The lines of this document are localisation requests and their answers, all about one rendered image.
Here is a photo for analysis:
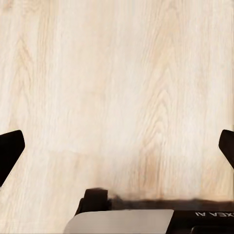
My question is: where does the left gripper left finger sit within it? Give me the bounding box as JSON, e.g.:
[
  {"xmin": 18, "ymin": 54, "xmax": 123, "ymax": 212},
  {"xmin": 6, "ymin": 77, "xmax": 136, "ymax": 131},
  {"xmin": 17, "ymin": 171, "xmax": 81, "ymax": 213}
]
[{"xmin": 0, "ymin": 130, "xmax": 25, "ymax": 188}]

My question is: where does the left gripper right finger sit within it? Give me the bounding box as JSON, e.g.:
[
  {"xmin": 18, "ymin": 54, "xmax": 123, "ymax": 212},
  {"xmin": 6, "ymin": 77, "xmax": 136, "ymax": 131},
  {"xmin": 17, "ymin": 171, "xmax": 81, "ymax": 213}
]
[{"xmin": 218, "ymin": 129, "xmax": 234, "ymax": 169}]

